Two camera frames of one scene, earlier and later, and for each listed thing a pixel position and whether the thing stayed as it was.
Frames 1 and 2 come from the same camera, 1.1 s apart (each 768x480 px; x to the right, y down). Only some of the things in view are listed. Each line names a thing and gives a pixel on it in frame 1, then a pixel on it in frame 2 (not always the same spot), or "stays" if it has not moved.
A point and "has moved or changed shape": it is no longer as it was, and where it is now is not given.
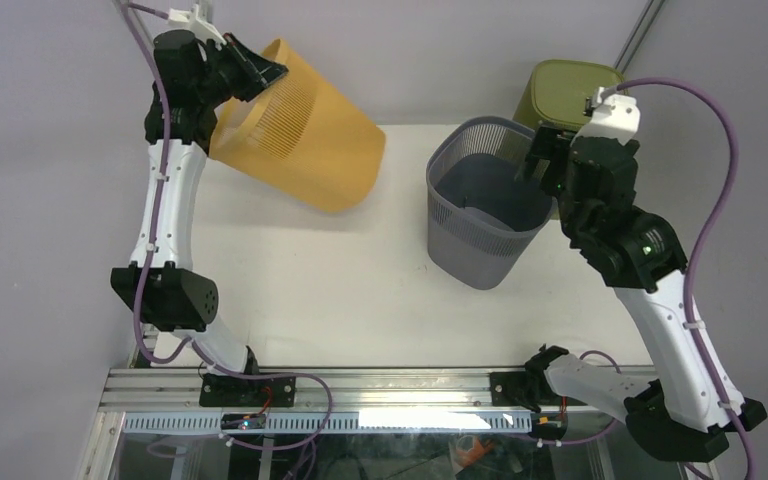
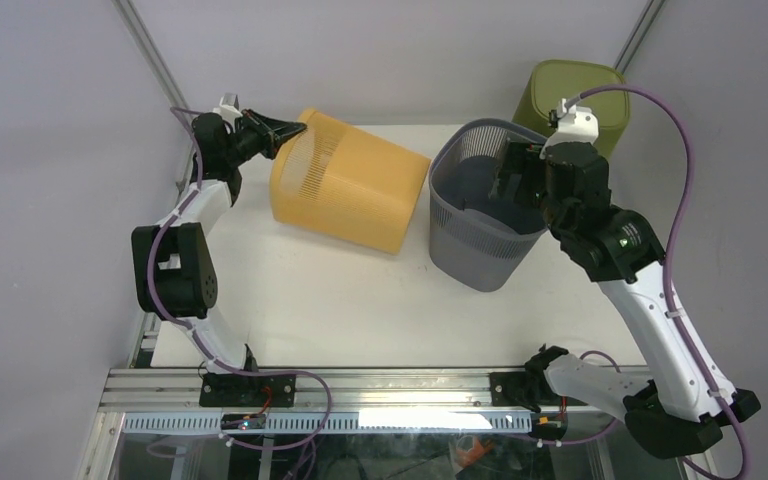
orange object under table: x=474 y=454 stays
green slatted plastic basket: x=554 y=91 stays
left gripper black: x=266 y=71 to x=271 y=133
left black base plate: x=224 y=391 stays
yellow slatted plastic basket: x=304 y=137 has moved or changed shape
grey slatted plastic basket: x=482 y=215 stays
